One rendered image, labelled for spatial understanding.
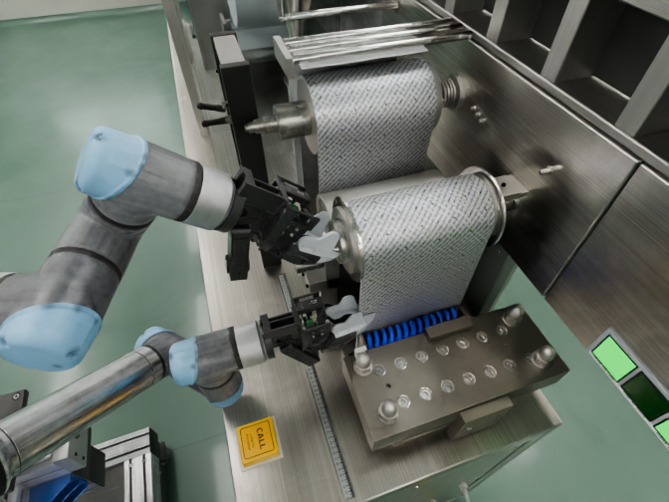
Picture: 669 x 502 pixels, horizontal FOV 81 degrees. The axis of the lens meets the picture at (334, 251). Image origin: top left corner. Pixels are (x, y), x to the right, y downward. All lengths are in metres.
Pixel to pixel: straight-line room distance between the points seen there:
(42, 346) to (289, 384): 0.56
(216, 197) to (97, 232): 0.13
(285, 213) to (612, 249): 0.46
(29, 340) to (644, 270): 0.70
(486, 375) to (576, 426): 1.29
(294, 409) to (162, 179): 0.58
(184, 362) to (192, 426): 1.22
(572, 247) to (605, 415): 1.50
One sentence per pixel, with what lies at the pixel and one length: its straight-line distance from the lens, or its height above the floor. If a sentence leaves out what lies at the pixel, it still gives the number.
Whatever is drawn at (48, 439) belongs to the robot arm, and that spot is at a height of 1.16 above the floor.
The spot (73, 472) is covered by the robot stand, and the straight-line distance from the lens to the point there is 1.25.
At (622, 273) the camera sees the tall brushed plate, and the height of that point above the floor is 1.30.
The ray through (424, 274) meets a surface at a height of 1.18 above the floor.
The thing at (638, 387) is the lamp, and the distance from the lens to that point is 0.73.
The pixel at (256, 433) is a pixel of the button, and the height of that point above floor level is 0.92.
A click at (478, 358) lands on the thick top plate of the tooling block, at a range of 0.83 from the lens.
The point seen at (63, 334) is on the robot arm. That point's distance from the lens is 0.45.
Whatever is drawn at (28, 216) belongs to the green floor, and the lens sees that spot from 3.16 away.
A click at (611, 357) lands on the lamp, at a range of 0.74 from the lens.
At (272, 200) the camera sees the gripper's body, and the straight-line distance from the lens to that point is 0.51.
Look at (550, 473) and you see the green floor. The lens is 1.96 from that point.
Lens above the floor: 1.74
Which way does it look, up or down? 49 degrees down
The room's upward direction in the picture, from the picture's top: straight up
